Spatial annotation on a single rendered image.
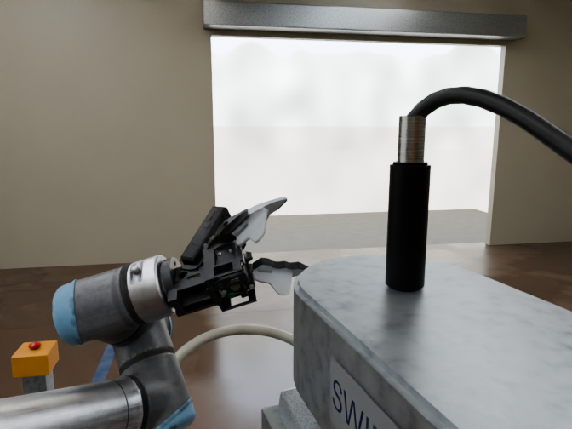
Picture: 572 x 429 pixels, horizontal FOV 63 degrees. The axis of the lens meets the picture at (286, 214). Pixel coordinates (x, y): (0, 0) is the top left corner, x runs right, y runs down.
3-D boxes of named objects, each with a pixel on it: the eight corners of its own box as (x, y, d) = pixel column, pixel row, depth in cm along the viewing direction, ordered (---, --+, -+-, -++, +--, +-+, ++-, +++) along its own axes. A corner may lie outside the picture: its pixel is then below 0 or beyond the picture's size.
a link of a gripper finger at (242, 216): (267, 225, 64) (231, 264, 68) (265, 217, 66) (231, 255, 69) (239, 211, 62) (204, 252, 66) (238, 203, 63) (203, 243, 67)
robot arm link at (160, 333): (137, 378, 80) (100, 368, 69) (120, 319, 85) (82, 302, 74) (186, 352, 81) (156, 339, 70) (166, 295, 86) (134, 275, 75)
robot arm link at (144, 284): (157, 288, 74) (128, 248, 68) (185, 279, 74) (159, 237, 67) (153, 334, 67) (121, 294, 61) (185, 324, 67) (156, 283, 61)
